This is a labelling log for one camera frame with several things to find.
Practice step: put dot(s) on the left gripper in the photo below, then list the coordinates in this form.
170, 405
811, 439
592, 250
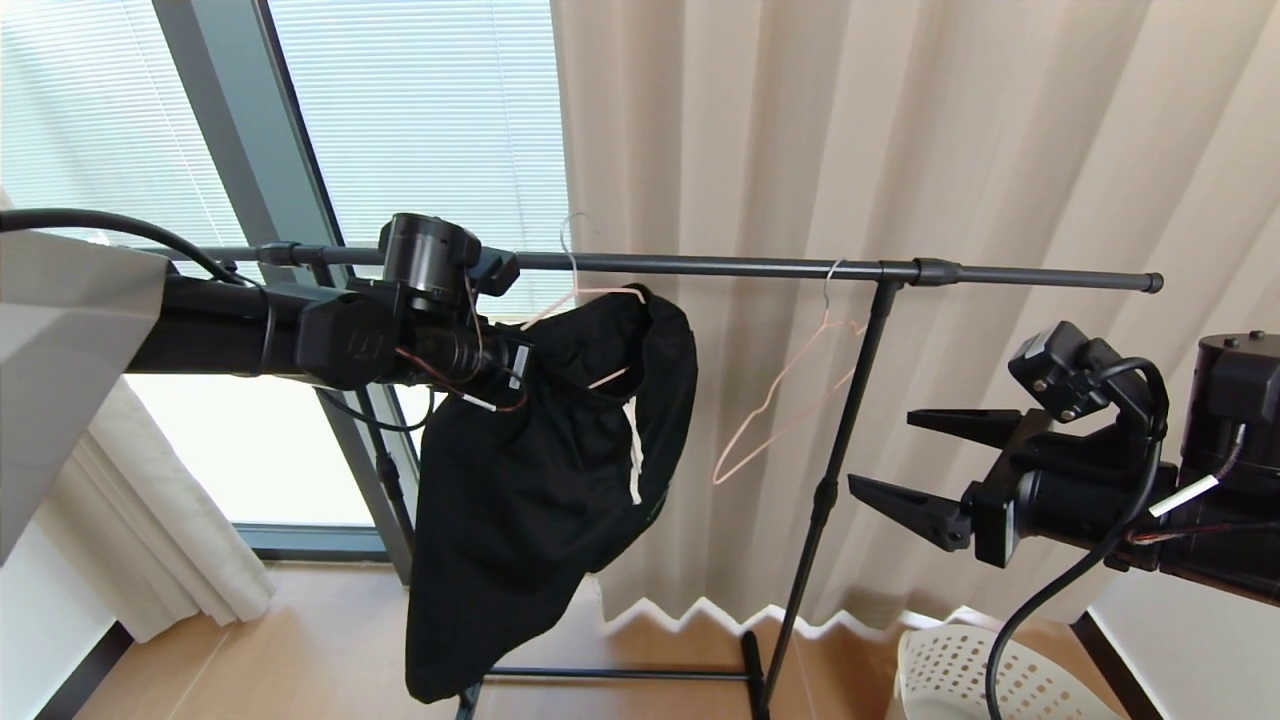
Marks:
460, 360

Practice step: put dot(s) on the black shorts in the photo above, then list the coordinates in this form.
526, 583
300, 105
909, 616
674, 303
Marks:
530, 500

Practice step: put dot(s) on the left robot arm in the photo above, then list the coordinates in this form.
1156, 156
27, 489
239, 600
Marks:
220, 330

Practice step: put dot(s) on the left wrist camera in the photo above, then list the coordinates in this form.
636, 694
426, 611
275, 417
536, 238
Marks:
492, 270

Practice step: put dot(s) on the window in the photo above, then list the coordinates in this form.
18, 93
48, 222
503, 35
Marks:
240, 150

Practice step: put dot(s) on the black clothes rack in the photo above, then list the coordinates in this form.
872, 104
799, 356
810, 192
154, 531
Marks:
700, 265

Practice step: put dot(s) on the white laundry basket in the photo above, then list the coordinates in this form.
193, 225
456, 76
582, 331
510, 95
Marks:
950, 670

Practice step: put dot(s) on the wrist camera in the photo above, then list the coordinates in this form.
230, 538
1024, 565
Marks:
1060, 375
492, 270

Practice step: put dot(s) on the white curtain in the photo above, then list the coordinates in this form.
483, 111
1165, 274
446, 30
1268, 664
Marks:
150, 560

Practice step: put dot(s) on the pink clothes hanger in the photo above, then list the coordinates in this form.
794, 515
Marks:
575, 290
790, 375

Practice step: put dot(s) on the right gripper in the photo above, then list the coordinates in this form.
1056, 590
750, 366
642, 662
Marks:
1080, 500

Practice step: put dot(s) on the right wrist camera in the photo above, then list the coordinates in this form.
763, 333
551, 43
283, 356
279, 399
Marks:
1060, 375

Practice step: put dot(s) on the beige curtain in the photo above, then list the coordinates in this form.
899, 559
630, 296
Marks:
850, 150

